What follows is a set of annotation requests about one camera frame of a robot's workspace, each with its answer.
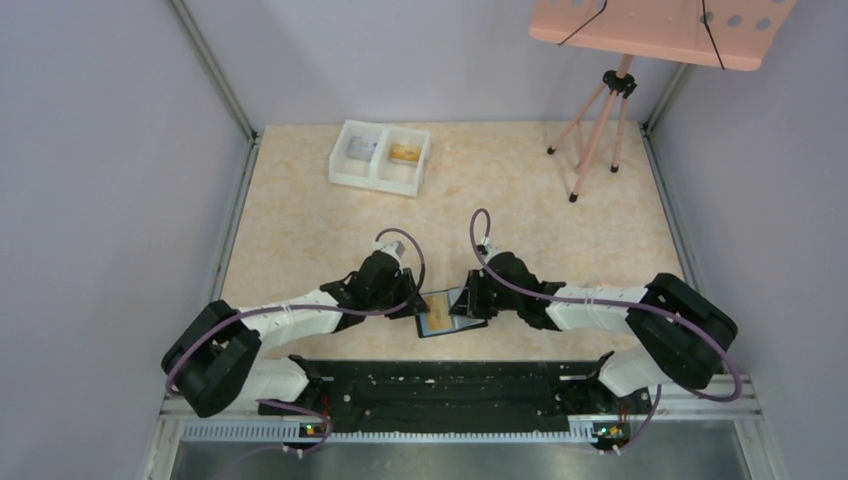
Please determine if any orange card in tray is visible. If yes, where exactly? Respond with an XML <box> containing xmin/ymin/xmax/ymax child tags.
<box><xmin>389</xmin><ymin>143</ymin><xmax>423</xmax><ymax>165</ymax></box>

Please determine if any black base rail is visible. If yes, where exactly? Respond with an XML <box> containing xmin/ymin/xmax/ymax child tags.
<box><xmin>293</xmin><ymin>357</ymin><xmax>650</xmax><ymax>435</ymax></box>

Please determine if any orange credit card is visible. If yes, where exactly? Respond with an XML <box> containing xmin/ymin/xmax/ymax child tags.
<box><xmin>425</xmin><ymin>292</ymin><xmax>453</xmax><ymax>333</ymax></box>

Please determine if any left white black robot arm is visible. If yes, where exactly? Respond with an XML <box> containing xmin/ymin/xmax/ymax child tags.
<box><xmin>161</xmin><ymin>250</ymin><xmax>427</xmax><ymax>418</ymax></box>

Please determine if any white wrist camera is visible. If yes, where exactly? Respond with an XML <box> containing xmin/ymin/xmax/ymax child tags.
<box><xmin>373</xmin><ymin>240</ymin><xmax>406</xmax><ymax>263</ymax></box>
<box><xmin>476</xmin><ymin>237</ymin><xmax>504</xmax><ymax>263</ymax></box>

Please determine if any pink tripod stand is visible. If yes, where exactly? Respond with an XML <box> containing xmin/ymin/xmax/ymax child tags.
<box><xmin>546</xmin><ymin>54</ymin><xmax>638</xmax><ymax>203</ymax></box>

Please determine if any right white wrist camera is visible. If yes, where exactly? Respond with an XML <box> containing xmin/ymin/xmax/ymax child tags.
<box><xmin>476</xmin><ymin>237</ymin><xmax>504</xmax><ymax>263</ymax></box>

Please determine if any white two-compartment tray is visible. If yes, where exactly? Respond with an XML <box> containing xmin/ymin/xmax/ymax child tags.
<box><xmin>328</xmin><ymin>120</ymin><xmax>432</xmax><ymax>197</ymax></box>

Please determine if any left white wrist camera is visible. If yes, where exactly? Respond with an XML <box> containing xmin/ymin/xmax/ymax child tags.
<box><xmin>373</xmin><ymin>240</ymin><xmax>406</xmax><ymax>263</ymax></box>

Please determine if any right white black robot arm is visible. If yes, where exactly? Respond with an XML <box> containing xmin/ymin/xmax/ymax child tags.
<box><xmin>450</xmin><ymin>251</ymin><xmax>738</xmax><ymax>397</ymax></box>

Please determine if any silver card in tray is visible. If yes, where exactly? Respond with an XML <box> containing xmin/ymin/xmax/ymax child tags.
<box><xmin>346</xmin><ymin>135</ymin><xmax>379</xmax><ymax>162</ymax></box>

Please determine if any pink perforated board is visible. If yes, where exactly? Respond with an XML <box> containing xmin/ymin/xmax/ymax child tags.
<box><xmin>529</xmin><ymin>0</ymin><xmax>796</xmax><ymax>71</ymax></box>

